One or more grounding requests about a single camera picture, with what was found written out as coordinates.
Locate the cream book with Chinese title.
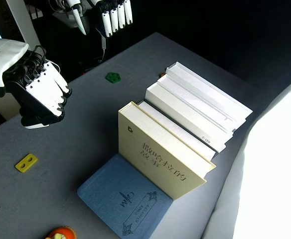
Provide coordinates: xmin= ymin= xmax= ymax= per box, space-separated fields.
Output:
xmin=117 ymin=101 xmax=217 ymax=201

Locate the green pentagon block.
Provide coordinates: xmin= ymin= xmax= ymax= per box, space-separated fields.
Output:
xmin=105 ymin=72 xmax=123 ymax=84

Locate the blue leather-look book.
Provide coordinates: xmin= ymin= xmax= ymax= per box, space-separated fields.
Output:
xmin=77 ymin=153 xmax=174 ymax=239

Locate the thin white cable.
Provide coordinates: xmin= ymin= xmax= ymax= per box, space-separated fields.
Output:
xmin=101 ymin=36 xmax=108 ymax=63

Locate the white SWEAT EVERO book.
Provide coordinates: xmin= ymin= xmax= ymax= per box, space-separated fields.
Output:
xmin=156 ymin=74 xmax=235 ymax=136

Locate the white backdrop sheet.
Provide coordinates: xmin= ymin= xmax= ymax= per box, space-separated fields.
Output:
xmin=202 ymin=72 xmax=291 ymax=239

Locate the white book with brown label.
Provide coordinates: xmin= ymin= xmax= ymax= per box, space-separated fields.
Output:
xmin=145 ymin=82 xmax=227 ymax=153

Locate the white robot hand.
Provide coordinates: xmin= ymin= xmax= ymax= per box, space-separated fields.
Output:
xmin=0 ymin=37 xmax=73 ymax=130
xmin=67 ymin=0 xmax=134 ymax=38

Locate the orange and yellow toy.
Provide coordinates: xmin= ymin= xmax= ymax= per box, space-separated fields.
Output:
xmin=45 ymin=225 xmax=77 ymax=239

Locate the white book with black shape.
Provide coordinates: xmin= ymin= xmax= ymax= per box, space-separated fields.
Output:
xmin=165 ymin=61 xmax=253 ymax=131

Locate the grey table cloth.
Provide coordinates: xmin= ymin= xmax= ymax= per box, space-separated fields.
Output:
xmin=0 ymin=31 xmax=291 ymax=239

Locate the yellow two-hole block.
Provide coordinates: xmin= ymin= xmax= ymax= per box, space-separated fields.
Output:
xmin=14 ymin=153 xmax=39 ymax=174

